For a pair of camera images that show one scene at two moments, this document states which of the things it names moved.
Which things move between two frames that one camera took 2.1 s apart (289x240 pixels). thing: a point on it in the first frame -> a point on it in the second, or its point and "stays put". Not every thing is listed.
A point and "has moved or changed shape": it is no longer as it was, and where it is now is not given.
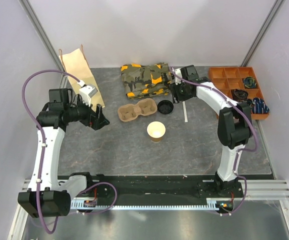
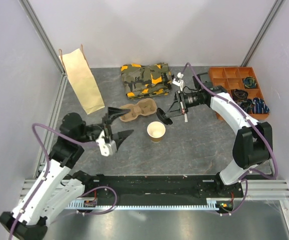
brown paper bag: x=75 y=62 stays put
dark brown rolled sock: x=239 y=95 stays put
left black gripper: x=90 y=119 -> x=119 y=137
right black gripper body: x=180 y=91 -> x=179 y=96
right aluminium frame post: x=275 y=9 stays put
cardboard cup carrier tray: x=129 y=112 stays put
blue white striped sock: x=259 y=106 stays put
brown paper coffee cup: x=156 y=130 stays put
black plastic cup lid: x=165 y=107 has moved or changed shape
